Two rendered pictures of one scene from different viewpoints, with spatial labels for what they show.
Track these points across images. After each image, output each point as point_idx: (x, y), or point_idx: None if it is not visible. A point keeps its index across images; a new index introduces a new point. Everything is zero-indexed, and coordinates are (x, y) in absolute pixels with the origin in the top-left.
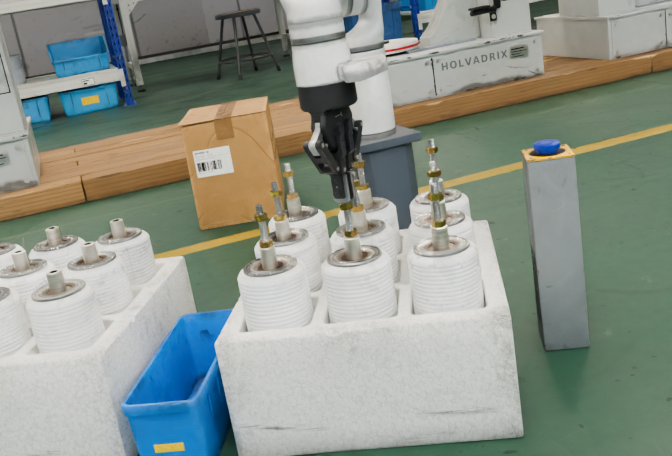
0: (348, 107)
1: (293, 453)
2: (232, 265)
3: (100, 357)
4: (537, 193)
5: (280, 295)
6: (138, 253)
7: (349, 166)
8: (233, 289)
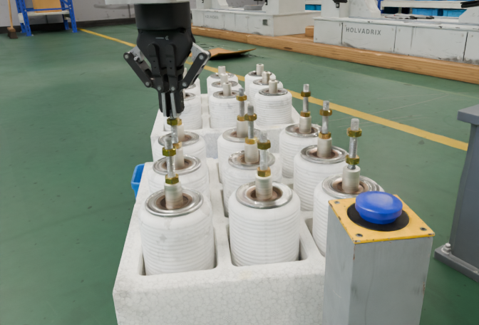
0: (182, 35)
1: None
2: (450, 171)
3: (151, 137)
4: (328, 251)
5: (155, 158)
6: (264, 105)
7: (170, 88)
8: (403, 182)
